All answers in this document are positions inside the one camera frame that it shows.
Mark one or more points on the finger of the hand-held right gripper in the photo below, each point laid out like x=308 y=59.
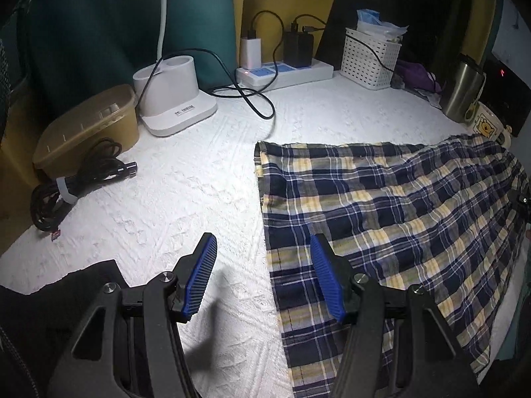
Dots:
x=523 y=203

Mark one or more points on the white perforated basket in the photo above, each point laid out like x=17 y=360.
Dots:
x=365 y=62

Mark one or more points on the white charger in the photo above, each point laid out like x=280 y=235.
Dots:
x=251 y=52

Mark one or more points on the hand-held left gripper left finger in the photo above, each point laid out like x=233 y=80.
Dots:
x=199 y=277

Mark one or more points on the plaid pants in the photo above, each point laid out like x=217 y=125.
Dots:
x=394 y=215

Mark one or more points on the white knitted tablecloth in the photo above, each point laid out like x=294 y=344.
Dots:
x=186 y=174

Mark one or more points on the cream cartoon mug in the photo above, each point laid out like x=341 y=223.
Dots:
x=485 y=126

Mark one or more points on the white power strip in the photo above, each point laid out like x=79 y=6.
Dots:
x=290 y=76

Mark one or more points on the steel tumbler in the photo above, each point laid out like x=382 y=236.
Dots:
x=458 y=91

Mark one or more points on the teal curtain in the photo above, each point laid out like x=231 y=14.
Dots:
x=83 y=29

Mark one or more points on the black monitor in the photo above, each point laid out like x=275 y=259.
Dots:
x=510 y=91

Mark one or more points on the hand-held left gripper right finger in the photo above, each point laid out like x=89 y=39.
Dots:
x=327 y=277

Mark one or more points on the brown lidded plastic container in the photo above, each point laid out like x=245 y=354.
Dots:
x=83 y=124

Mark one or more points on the purple cloth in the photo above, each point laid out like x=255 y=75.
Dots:
x=415 y=75

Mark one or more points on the black charger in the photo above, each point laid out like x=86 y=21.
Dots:
x=298 y=47

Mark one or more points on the white desk lamp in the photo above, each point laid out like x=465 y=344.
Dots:
x=178 y=107

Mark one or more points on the blue plastic packet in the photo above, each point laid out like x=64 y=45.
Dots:
x=371 y=18

